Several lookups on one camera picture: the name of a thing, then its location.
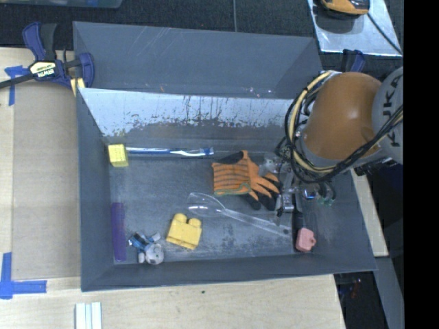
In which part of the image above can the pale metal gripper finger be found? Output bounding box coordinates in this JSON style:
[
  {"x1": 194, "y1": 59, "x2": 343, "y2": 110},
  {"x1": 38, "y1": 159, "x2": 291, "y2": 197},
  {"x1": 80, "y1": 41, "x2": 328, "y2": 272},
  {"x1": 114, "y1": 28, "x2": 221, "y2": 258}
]
[
  {"x1": 275, "y1": 197, "x2": 296, "y2": 227},
  {"x1": 294, "y1": 201, "x2": 306, "y2": 234}
]

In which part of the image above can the pink eraser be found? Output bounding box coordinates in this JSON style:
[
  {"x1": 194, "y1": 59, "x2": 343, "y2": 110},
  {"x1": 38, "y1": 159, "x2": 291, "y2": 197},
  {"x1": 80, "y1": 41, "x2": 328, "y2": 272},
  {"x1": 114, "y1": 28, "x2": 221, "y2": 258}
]
[{"x1": 294, "y1": 227, "x2": 318, "y2": 254}]

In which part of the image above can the orange and black work glove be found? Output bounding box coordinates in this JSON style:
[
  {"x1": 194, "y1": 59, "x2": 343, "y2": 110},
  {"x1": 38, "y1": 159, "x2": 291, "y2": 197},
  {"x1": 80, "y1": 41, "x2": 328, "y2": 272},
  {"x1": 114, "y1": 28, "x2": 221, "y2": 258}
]
[{"x1": 211, "y1": 149, "x2": 284, "y2": 212}]

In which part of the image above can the clear plastic spoon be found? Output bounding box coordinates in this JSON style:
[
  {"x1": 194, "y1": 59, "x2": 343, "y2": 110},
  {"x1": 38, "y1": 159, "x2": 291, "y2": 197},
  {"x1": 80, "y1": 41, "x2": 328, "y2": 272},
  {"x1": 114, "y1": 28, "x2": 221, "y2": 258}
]
[{"x1": 187, "y1": 192, "x2": 293, "y2": 237}]

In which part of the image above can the yellow toy building brick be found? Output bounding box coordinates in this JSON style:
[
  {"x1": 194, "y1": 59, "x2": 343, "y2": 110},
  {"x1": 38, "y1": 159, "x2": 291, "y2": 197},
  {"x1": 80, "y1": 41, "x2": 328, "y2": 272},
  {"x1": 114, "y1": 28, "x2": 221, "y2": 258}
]
[{"x1": 165, "y1": 212, "x2": 204, "y2": 251}]

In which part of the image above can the grey metal bin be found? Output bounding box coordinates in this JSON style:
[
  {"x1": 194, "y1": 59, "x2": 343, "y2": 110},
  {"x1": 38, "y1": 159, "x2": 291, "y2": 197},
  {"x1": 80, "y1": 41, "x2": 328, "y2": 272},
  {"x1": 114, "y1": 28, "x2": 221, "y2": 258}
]
[{"x1": 71, "y1": 21, "x2": 379, "y2": 293}]

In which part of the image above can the blue and white toothbrush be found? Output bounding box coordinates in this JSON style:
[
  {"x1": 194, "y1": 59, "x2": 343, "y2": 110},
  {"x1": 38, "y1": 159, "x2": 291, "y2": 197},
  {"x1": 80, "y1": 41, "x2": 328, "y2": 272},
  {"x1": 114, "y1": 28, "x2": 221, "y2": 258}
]
[{"x1": 124, "y1": 146, "x2": 215, "y2": 158}]

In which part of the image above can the small grey toy bear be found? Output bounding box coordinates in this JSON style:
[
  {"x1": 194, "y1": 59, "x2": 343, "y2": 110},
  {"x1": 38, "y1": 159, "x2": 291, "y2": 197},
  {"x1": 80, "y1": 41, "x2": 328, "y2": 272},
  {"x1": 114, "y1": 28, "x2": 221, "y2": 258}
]
[{"x1": 128, "y1": 231, "x2": 165, "y2": 266}]

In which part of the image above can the purple comb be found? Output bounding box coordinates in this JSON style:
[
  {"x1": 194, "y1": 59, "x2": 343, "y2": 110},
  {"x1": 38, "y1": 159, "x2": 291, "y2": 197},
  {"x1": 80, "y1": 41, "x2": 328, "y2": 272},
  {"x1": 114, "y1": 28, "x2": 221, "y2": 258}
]
[{"x1": 110, "y1": 202, "x2": 128, "y2": 263}]

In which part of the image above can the yellow cube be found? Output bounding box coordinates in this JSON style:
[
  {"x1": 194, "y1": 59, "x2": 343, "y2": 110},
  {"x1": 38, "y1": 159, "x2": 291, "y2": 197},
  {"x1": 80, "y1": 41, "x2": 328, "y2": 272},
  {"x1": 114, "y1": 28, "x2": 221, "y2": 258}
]
[{"x1": 108, "y1": 143, "x2": 130, "y2": 168}]

